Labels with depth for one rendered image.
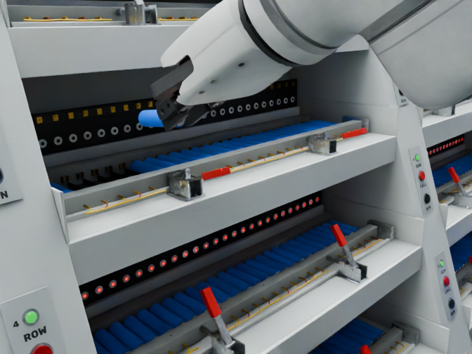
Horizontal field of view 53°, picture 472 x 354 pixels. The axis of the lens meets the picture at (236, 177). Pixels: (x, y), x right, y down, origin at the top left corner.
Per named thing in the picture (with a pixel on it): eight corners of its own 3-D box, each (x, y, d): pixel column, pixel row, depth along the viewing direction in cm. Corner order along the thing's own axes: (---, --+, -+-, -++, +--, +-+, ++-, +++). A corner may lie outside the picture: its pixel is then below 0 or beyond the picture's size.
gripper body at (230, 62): (313, -29, 39) (235, 43, 47) (219, -37, 32) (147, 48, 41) (350, 53, 38) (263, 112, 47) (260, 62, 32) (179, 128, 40)
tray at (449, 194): (537, 180, 132) (545, 132, 128) (442, 252, 92) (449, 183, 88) (462, 168, 146) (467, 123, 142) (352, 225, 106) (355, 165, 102)
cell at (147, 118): (135, 116, 52) (169, 116, 47) (145, 107, 53) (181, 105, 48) (144, 130, 53) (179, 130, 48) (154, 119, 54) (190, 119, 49)
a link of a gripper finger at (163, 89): (232, 38, 37) (234, 62, 43) (140, 75, 37) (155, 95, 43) (237, 52, 37) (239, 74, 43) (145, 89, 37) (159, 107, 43)
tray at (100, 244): (395, 161, 85) (398, 107, 82) (73, 288, 45) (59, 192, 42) (305, 145, 99) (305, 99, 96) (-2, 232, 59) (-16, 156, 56)
